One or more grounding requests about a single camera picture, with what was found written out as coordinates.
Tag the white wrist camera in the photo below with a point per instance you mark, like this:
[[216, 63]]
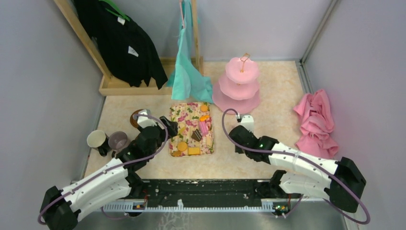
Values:
[[145, 120], [247, 121]]

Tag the pink three-tier cake stand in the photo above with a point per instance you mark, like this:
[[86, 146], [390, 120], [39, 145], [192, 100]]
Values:
[[238, 87]]

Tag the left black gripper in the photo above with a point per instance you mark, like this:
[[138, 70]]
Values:
[[172, 126]]

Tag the pink crumpled cloth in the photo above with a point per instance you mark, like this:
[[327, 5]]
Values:
[[316, 125]]

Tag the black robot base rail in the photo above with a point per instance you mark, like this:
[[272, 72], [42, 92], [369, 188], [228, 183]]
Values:
[[230, 195]]

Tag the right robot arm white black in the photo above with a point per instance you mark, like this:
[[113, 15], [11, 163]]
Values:
[[340, 182]]

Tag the chocolate cake slice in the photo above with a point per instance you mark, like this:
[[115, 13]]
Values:
[[196, 135]]

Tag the black hanging garment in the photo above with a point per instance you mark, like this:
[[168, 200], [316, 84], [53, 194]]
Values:
[[127, 50]]

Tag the yellow square biscuit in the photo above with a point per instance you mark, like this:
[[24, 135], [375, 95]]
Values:
[[192, 151]]

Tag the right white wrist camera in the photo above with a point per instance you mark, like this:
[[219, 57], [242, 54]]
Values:
[[247, 121]]

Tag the small brown cookie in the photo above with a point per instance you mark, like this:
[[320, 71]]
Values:
[[176, 154]]

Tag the small orange pastry top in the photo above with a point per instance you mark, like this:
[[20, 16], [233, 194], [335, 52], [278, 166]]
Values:
[[204, 108]]

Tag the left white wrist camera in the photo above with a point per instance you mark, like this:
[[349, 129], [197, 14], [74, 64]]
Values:
[[145, 120]]

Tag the purple mug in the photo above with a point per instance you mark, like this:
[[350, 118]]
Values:
[[117, 141]]

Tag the yellow cheese wedge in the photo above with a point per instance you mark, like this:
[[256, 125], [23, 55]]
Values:
[[181, 129]]

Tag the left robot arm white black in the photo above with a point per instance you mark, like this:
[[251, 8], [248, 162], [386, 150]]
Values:
[[63, 209]]

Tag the floral serving tray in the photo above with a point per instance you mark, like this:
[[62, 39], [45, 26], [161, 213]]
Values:
[[188, 114]]

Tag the teal hanging garment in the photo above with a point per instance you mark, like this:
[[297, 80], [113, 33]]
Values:
[[186, 81]]

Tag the brown saucer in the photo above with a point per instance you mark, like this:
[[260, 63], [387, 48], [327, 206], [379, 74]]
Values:
[[133, 119]]

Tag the cream mug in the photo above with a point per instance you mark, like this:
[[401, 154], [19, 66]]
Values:
[[98, 140]]

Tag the wooden clothes rack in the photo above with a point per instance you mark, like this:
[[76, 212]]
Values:
[[110, 85]]

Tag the pink macaron pastry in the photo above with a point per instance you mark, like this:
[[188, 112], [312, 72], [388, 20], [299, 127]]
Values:
[[203, 128]]

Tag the orange croissant pastry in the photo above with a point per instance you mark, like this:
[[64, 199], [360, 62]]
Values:
[[205, 118]]

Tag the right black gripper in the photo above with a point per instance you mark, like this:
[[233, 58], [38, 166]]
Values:
[[238, 150]]

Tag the round orange cookie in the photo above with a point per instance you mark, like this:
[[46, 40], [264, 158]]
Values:
[[182, 146]]

